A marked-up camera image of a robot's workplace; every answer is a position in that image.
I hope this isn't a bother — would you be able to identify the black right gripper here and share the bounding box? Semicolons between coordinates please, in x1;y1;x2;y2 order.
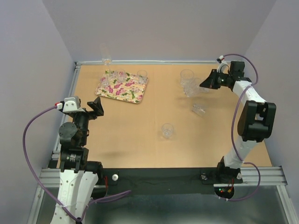
199;69;231;89

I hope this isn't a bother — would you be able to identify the small clear glass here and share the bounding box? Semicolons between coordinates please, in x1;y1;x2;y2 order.
192;78;202;91
108;70;118;79
137;70;148;84
116;69;126;83
162;123;174;138

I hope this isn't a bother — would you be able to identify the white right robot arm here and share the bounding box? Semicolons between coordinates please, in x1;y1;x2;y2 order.
200;56;277;184

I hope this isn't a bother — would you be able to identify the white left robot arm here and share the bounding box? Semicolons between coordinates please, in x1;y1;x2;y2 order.
51;96;104;224

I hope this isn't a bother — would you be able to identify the floral patterned tray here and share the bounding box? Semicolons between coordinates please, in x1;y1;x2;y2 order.
95;70;148;104

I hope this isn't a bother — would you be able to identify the small clear glass behind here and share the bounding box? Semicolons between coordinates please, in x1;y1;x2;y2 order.
192;78;202;91

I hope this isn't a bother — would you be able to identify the clear faceted tumbler front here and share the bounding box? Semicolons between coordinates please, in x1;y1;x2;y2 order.
184;82;199;97

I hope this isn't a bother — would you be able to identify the large clear faceted tumbler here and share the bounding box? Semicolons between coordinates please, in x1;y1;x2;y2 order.
180;69;194;87

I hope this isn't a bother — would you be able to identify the tall clear stemmed glass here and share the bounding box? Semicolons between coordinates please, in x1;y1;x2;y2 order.
100;43;112;65

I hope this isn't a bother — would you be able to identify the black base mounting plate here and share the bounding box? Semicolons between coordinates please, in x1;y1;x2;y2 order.
102;168;242;195

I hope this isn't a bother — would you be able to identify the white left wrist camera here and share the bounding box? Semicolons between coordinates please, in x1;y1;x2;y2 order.
55;96;84;113

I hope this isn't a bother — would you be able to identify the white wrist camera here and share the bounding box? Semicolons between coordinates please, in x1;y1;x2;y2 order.
216;55;228;73
55;96;84;113

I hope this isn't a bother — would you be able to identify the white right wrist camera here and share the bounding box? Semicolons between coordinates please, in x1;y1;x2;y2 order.
216;55;228;73

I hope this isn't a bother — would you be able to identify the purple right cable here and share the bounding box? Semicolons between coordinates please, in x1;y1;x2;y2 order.
223;53;262;202

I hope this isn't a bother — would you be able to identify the front aluminium rail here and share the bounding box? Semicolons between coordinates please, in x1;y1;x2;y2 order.
37;166;287;187

